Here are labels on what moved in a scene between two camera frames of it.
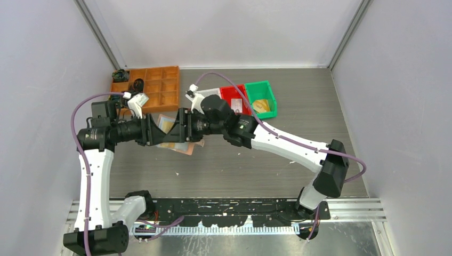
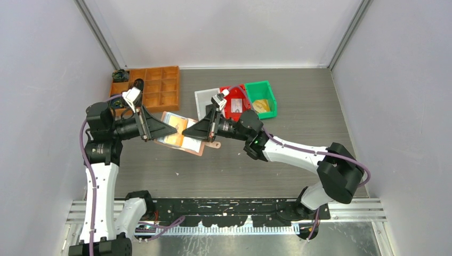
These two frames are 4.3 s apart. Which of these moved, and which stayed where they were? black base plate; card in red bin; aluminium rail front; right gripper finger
Moved: right gripper finger
Stayed: aluminium rail front; black base plate; card in red bin
